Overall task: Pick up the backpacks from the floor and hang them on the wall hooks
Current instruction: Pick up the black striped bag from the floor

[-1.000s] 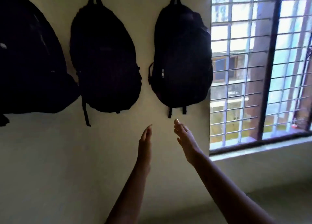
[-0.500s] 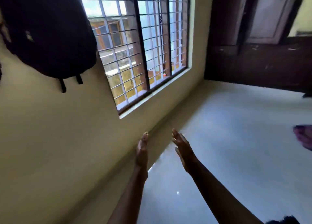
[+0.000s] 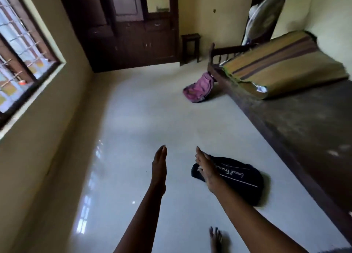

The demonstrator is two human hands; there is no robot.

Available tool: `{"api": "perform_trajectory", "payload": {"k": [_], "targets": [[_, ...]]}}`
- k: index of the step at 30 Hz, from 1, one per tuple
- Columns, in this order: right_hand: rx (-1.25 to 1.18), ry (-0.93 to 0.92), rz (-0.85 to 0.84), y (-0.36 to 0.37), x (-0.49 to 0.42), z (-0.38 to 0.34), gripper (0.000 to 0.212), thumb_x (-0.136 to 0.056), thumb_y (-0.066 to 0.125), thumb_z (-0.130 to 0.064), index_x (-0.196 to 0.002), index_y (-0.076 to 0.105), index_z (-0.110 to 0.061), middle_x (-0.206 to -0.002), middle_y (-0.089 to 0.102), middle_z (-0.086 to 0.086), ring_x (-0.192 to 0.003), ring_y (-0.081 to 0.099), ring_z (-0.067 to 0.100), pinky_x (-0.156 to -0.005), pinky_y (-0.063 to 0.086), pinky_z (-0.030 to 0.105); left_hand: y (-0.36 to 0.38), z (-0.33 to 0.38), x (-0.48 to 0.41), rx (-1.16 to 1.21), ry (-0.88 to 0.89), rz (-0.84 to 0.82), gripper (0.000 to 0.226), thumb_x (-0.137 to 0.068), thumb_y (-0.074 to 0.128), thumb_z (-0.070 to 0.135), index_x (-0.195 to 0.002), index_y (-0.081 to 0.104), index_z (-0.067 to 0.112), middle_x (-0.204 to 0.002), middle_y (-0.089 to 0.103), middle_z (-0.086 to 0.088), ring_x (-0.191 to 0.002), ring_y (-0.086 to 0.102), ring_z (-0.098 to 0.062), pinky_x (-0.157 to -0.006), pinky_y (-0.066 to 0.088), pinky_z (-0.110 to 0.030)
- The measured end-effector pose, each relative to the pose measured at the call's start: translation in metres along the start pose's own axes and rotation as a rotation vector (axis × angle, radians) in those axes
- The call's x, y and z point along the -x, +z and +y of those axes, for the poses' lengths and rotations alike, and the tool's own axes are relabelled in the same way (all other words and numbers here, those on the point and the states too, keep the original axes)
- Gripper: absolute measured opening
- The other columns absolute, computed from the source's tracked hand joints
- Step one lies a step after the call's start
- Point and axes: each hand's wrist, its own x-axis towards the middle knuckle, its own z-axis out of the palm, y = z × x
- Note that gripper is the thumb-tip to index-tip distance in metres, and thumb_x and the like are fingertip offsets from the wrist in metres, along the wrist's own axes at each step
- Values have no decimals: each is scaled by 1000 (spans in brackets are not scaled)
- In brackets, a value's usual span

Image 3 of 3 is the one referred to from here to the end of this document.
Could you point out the folded striped yellow mattress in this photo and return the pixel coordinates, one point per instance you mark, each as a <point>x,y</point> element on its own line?
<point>283,65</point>

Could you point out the person's left forearm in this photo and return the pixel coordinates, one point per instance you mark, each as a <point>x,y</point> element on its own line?
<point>141,221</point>

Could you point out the small orange object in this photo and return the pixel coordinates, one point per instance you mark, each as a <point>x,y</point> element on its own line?
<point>22,82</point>

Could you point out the dark blue bag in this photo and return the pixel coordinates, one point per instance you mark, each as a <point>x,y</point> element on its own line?
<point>239,178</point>

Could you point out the person's bare foot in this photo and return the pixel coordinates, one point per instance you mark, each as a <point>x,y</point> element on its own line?
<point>216,240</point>

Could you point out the person's left fingers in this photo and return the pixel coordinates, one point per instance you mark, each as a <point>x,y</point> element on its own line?
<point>161,155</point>

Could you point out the person's right forearm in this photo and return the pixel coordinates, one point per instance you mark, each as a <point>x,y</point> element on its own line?
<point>247,219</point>

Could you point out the person's right thumb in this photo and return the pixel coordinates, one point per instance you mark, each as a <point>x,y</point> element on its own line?
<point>200,172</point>

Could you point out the dark wooden wardrobe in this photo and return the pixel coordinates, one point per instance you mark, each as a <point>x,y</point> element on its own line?
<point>129,35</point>

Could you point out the white pedestal fan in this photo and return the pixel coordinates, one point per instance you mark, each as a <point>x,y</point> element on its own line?
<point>262,19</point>

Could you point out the window with metal grille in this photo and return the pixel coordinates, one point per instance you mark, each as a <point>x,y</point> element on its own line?
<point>19,54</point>

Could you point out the person's left hand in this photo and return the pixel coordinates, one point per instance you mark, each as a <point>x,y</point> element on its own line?
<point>159,170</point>

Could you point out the person's right hand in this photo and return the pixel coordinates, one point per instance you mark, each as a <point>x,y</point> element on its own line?
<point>209,171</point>

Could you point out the pink backpack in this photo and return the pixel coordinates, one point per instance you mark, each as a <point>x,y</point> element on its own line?
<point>199,88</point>

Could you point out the small dark wooden stool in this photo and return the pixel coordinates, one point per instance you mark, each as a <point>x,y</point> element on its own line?
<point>190,42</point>

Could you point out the dark wooden bed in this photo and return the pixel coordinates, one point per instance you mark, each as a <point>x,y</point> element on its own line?
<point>302,129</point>

